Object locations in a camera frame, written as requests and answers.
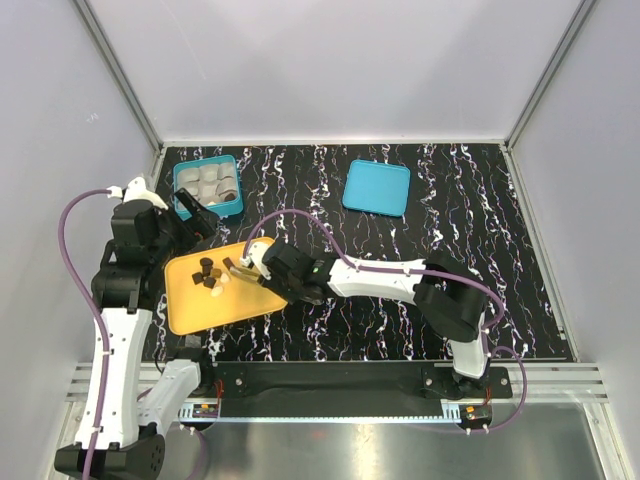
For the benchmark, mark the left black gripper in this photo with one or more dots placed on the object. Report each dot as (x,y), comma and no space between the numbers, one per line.
(202,225)

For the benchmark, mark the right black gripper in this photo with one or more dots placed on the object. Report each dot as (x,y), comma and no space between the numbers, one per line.
(270,282)

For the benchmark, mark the metal tongs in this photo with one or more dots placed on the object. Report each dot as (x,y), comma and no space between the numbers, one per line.
(245,274)

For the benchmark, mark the dark rectangular chocolate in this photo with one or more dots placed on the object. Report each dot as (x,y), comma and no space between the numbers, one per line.
(228,263)

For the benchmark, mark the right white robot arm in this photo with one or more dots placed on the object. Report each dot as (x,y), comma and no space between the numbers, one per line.
(453,305)

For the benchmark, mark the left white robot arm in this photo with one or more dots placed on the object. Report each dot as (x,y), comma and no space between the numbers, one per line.
(122,433)

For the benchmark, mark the teal chocolate box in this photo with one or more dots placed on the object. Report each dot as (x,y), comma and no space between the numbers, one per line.
(211,179)

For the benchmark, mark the dark square chocolate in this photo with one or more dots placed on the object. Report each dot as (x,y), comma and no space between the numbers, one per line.
(197,278)

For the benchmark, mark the white round chocolate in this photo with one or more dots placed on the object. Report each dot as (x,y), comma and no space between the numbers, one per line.
(217,291)

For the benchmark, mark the yellow plastic tray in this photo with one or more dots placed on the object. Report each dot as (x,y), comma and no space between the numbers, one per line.
(191,308)

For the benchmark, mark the teal box lid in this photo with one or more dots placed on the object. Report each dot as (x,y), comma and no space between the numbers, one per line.
(377,188)

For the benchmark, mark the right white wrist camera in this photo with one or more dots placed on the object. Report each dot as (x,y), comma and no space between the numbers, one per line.
(254,256)

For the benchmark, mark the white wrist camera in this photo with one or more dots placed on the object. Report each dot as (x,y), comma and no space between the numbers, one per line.
(137,189)
(254,256)

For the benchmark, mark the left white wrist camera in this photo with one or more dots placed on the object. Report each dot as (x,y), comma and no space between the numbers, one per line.
(137,189)

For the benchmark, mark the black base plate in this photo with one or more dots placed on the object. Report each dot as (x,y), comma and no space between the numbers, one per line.
(356,389)

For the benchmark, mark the aluminium frame rail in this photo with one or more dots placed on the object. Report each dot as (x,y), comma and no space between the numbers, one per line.
(110,58)

